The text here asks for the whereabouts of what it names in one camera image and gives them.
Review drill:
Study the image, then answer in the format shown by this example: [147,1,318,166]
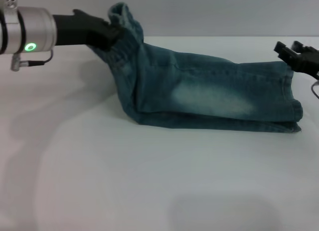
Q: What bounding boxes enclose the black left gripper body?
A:
[52,8,107,46]

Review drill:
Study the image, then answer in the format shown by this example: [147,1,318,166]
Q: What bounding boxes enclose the blue denim shorts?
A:
[91,1,304,134]

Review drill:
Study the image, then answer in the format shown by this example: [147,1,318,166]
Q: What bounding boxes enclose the white tablecloth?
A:
[0,35,319,231]

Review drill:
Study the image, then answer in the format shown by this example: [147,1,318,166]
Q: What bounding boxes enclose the silver wrist mount bracket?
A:
[4,0,19,10]

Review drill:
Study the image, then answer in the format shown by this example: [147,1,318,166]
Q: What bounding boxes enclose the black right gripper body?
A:
[290,46,319,80]

